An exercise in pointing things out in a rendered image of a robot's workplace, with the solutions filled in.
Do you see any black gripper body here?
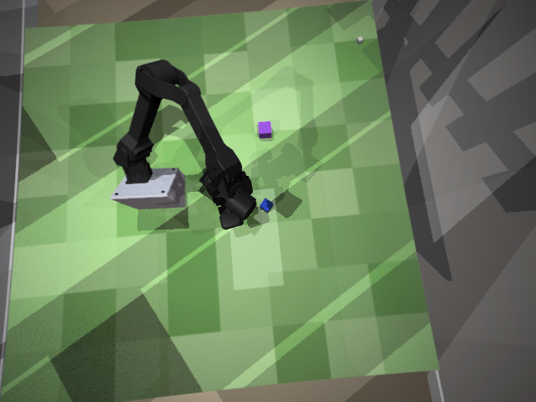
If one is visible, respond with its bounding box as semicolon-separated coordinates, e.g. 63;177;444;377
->
212;197;244;230

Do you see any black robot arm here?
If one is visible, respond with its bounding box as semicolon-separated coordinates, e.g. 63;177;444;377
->
113;59;257;220

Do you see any blue cube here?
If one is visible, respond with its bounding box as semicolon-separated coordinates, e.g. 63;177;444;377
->
260;198;273;213

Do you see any purple cube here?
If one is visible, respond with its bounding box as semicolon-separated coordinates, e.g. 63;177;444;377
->
258;121;271;139

